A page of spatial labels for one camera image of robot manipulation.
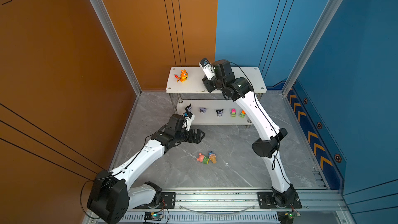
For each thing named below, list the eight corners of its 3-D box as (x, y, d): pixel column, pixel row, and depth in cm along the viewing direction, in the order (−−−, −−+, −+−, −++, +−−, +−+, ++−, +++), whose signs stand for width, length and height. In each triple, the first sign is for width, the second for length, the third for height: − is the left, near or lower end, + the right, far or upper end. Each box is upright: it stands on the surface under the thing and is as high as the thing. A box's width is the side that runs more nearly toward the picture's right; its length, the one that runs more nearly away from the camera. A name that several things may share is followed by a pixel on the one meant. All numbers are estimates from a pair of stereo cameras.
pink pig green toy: (196, 159, 88) (196, 157, 85) (199, 154, 90) (199, 152, 87) (206, 166, 86) (206, 164, 83) (209, 160, 87) (210, 158, 85)
